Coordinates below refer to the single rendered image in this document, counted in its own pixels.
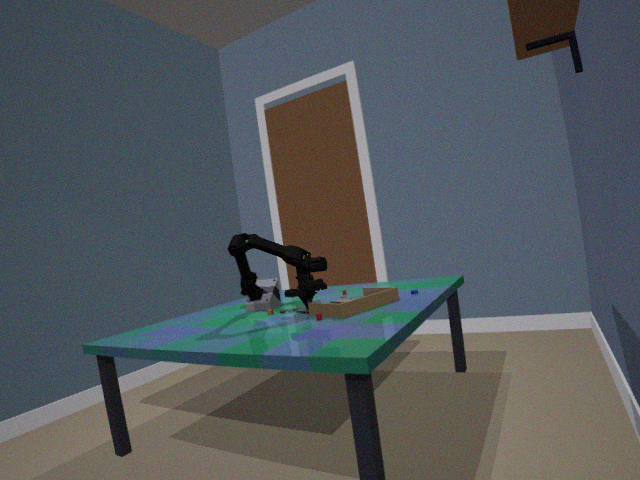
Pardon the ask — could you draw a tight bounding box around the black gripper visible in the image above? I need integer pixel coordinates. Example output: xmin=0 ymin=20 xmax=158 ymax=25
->
xmin=284 ymin=273 xmax=327 ymax=310

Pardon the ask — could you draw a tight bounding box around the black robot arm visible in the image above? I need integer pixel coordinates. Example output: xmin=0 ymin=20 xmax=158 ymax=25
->
xmin=228 ymin=233 xmax=327 ymax=302

